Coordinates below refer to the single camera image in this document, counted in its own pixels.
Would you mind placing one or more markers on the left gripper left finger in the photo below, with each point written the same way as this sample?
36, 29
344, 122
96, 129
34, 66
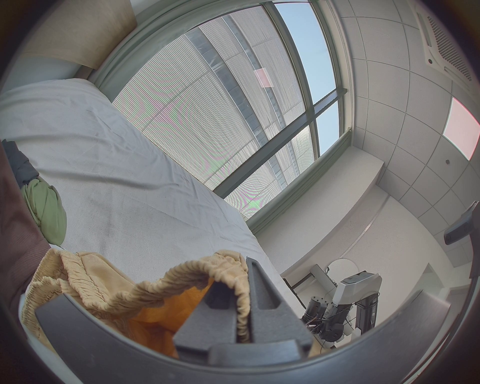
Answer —
210, 326

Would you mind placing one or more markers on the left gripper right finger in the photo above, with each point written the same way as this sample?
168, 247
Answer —
277, 322

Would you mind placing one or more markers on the tan shorts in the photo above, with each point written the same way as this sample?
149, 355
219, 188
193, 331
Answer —
112, 285

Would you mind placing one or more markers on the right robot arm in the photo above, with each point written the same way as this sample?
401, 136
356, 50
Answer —
356, 287

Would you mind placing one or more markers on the bed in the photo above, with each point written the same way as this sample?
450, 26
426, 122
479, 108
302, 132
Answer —
131, 168

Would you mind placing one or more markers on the green garment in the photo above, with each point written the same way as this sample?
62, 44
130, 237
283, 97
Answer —
47, 213

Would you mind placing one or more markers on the brown garment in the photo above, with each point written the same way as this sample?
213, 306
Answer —
15, 232

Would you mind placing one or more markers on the window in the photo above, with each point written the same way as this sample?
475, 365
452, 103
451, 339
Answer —
225, 93

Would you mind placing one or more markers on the dark grey garment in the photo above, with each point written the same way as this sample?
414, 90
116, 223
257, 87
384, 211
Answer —
22, 165

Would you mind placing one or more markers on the ceiling light panel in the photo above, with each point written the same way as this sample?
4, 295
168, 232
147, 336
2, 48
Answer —
461, 127

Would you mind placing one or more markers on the ceiling air conditioner vent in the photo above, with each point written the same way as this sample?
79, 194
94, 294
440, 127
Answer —
444, 41

